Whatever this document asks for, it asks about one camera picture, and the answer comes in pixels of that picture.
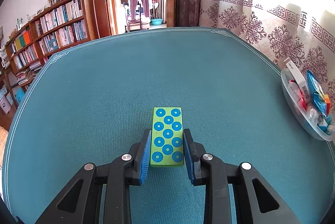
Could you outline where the green dotted block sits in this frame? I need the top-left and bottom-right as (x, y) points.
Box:
(150, 107), (184, 167)

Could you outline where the red snack packet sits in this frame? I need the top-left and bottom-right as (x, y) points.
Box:
(288, 79), (307, 111)

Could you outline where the blue cracker packet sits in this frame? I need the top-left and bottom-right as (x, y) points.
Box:
(307, 70), (327, 117)

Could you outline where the white medicine box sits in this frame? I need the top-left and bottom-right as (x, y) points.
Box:
(284, 58), (311, 103)

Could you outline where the white blue plastic packet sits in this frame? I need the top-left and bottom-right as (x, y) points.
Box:
(307, 105), (320, 124)

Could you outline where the teal knitted cloth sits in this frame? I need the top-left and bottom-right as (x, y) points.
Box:
(317, 115), (334, 135)

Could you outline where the orange yellow toy brick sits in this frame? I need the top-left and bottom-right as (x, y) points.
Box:
(324, 94), (331, 116)

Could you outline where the clear plastic bowl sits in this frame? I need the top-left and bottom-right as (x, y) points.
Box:
(281, 69), (334, 142)

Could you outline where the small wooden side shelf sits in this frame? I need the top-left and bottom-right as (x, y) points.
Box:
(0, 45), (19, 115)

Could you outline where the wooden bookshelf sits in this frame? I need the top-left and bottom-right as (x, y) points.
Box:
(5, 0), (98, 86)

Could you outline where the blue plastic basin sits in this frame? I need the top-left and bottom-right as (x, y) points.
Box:
(151, 18), (163, 26)

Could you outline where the patterned curtain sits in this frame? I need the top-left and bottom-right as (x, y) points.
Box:
(175, 0), (334, 99)

